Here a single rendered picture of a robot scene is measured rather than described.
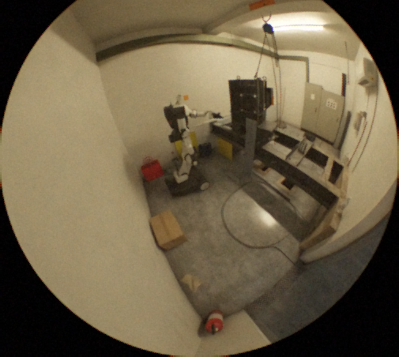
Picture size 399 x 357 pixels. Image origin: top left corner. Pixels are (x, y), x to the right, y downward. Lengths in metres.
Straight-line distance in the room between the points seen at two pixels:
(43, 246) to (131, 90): 2.16
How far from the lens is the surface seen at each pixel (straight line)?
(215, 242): 1.66
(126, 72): 2.28
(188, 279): 1.62
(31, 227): 0.55
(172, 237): 1.50
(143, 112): 2.24
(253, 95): 1.82
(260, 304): 1.75
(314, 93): 4.57
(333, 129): 4.61
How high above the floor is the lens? 1.61
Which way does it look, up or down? 35 degrees down
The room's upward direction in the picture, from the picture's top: 11 degrees counter-clockwise
